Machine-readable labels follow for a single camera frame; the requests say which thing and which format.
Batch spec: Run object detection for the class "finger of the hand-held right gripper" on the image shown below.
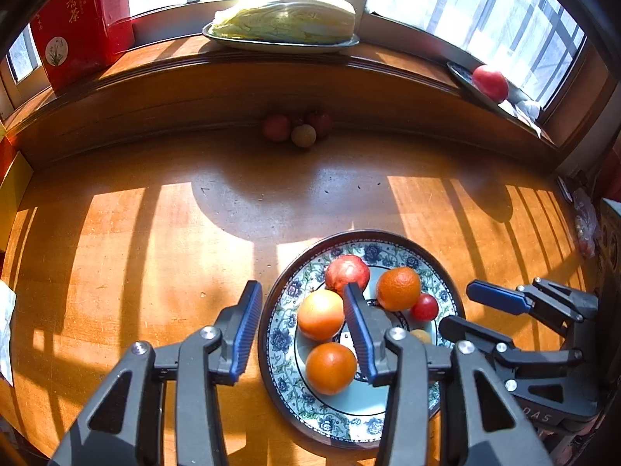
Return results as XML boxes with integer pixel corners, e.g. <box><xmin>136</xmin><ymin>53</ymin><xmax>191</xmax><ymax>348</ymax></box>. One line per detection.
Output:
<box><xmin>466</xmin><ymin>276</ymin><xmax>600</xmax><ymax>336</ymax></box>
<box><xmin>439</xmin><ymin>315</ymin><xmax>584</xmax><ymax>380</ymax></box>

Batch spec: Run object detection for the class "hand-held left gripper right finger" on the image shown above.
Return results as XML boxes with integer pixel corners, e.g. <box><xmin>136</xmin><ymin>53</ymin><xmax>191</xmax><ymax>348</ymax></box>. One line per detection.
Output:
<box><xmin>342</xmin><ymin>282</ymin><xmax>554</xmax><ymax>466</ymax></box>

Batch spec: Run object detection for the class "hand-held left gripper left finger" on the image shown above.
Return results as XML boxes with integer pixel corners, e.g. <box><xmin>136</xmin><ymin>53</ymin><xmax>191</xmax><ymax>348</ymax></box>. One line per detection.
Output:
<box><xmin>49</xmin><ymin>280</ymin><xmax>264</xmax><ymax>466</ymax></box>

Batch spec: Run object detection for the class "pale orange citrus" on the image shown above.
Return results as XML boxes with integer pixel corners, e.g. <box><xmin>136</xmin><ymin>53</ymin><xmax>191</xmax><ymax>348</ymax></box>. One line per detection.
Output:
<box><xmin>297</xmin><ymin>290</ymin><xmax>345</xmax><ymax>342</ymax></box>

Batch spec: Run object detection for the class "red cherry tomato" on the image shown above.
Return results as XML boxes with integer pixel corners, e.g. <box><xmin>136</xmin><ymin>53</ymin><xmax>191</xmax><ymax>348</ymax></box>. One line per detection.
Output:
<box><xmin>411</xmin><ymin>294</ymin><xmax>439</xmax><ymax>322</ymax></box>

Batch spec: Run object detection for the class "smooth orange tomato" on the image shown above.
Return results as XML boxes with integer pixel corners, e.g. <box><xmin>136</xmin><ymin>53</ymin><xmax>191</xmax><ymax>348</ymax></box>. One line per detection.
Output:
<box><xmin>305</xmin><ymin>342</ymin><xmax>358</xmax><ymax>396</ymax></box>

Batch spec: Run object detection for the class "orange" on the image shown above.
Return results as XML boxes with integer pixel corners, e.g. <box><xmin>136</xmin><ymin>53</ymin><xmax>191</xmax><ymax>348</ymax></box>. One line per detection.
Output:
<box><xmin>376</xmin><ymin>266</ymin><xmax>422</xmax><ymax>312</ymax></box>

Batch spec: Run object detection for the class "speckled red apple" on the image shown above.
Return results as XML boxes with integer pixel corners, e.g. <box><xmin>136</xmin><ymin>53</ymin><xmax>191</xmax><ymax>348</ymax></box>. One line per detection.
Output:
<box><xmin>324</xmin><ymin>255</ymin><xmax>371</xmax><ymax>298</ymax></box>

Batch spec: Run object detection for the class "blue floral plate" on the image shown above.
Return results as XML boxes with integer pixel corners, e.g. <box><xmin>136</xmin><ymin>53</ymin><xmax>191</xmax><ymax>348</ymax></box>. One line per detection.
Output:
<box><xmin>257</xmin><ymin>230</ymin><xmax>467</xmax><ymax>450</ymax></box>

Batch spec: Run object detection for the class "clear plastic bag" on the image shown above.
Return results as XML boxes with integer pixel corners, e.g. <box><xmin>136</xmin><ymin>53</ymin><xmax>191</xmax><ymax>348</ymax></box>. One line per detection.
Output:
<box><xmin>571</xmin><ymin>187</ymin><xmax>598</xmax><ymax>259</ymax></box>

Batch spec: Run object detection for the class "white plastic bag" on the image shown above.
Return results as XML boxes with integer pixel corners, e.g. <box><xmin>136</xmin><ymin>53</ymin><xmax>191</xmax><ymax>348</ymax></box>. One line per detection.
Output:
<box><xmin>505</xmin><ymin>99</ymin><xmax>543</xmax><ymax>137</ymax></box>

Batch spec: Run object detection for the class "large red tomato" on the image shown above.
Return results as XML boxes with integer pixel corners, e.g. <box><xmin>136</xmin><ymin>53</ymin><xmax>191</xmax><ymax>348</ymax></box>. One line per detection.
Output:
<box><xmin>263</xmin><ymin>114</ymin><xmax>292</xmax><ymax>143</ymax></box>

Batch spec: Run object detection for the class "small metal tray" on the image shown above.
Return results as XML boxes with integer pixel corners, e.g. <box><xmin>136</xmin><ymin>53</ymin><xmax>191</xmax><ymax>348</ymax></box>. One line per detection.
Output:
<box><xmin>446</xmin><ymin>61</ymin><xmax>544</xmax><ymax>129</ymax></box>

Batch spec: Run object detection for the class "white paper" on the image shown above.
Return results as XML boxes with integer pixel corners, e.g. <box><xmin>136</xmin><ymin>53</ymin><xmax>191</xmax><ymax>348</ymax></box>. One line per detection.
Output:
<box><xmin>0</xmin><ymin>282</ymin><xmax>17</xmax><ymax>386</ymax></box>

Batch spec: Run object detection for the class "yellow box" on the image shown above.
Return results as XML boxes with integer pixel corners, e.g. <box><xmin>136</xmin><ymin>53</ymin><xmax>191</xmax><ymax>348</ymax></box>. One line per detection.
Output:
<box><xmin>0</xmin><ymin>151</ymin><xmax>34</xmax><ymax>253</ymax></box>

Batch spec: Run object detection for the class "oval metal tray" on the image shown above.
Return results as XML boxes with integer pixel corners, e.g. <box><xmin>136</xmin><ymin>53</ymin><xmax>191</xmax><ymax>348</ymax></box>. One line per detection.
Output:
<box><xmin>202</xmin><ymin>22</ymin><xmax>361</xmax><ymax>53</ymax></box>

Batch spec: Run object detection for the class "small red box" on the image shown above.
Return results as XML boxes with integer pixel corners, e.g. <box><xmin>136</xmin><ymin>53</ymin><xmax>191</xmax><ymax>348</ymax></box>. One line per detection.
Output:
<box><xmin>0</xmin><ymin>137</ymin><xmax>17</xmax><ymax>180</ymax></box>

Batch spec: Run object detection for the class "napa cabbage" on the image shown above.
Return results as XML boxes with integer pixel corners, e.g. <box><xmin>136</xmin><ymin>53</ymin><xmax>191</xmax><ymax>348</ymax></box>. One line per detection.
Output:
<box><xmin>210</xmin><ymin>0</ymin><xmax>357</xmax><ymax>44</ymax></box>

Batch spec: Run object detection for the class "tall red box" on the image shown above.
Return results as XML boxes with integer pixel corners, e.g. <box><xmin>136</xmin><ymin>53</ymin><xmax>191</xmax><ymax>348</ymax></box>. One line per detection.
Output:
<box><xmin>30</xmin><ymin>0</ymin><xmax>135</xmax><ymax>92</ymax></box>

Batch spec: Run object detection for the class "window frame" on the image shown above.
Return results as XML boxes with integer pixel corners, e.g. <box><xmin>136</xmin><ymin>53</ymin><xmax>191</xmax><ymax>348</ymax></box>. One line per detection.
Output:
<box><xmin>0</xmin><ymin>0</ymin><xmax>613</xmax><ymax>129</ymax></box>

